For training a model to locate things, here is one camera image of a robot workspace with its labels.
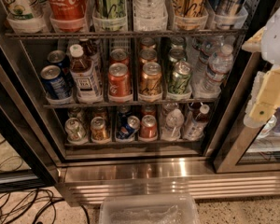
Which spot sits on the gold can middle shelf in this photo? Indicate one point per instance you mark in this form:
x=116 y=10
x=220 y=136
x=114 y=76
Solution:
x=150 y=79

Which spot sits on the dark can top shelf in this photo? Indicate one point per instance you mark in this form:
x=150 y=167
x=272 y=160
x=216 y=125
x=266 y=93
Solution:
x=228 y=0

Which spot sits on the fridge glass door left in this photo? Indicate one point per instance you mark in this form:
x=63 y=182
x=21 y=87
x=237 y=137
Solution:
x=23 y=163

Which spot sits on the clear water bottle top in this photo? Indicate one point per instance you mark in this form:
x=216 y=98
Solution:
x=149 y=15

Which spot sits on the clear water bottle bottom shelf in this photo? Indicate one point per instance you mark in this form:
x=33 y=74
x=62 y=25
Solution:
x=172 y=126

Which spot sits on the blue pepsi can bottom shelf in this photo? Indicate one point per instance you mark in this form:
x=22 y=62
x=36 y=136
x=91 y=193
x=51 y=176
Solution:
x=128 y=128

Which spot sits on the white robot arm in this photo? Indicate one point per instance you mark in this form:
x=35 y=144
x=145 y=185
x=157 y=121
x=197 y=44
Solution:
x=270 y=42

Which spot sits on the tea bottle shelf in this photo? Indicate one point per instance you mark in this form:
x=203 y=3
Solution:
x=197 y=117
x=84 y=75

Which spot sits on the tea bottle bottom shelf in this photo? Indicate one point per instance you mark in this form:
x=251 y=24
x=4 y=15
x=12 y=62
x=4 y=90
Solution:
x=197 y=117

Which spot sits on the green can bottom shelf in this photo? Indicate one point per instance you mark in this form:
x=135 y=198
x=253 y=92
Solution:
x=76 y=133

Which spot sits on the gold can top shelf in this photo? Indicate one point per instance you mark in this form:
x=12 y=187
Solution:
x=188 y=13

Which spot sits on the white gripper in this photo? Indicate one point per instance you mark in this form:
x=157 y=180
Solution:
x=277 y=44

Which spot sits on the water bottle middle shelf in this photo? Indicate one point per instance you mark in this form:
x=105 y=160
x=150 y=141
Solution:
x=219 y=65

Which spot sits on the tea bottle middle shelf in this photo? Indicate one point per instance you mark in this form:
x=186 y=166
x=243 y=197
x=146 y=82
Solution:
x=84 y=75

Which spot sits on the green can top shelf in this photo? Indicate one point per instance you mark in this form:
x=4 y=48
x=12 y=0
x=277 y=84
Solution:
x=110 y=15

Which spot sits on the white 7up can top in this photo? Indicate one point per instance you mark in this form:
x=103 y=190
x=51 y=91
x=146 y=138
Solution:
x=24 y=9

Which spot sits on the red can bottom shelf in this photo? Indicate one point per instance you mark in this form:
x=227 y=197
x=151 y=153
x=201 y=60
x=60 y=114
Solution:
x=148 y=129

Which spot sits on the orange can bottom shelf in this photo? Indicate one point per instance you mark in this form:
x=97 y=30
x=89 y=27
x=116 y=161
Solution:
x=99 y=131

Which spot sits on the gold can shelf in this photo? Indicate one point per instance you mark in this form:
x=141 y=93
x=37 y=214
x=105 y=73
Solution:
x=150 y=79
x=188 y=13

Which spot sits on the green can middle shelf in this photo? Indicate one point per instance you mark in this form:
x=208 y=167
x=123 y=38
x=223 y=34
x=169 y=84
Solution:
x=179 y=78

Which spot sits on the green can shelf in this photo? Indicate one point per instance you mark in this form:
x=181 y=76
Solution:
x=76 y=133
x=110 y=15
x=179 y=78

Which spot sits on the blue can middle shelf front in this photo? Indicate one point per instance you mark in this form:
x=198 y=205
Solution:
x=54 y=83

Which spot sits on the clear plastic bin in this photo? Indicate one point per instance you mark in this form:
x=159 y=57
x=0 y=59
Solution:
x=149 y=209

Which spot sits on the red coke can middle shelf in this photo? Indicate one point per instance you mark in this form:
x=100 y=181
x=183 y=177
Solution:
x=119 y=81

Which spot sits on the fridge glass door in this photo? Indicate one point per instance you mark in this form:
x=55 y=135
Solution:
x=23 y=163
x=234 y=147

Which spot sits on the fridge glass door right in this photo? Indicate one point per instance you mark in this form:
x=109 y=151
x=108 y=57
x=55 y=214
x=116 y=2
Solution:
x=234 y=147

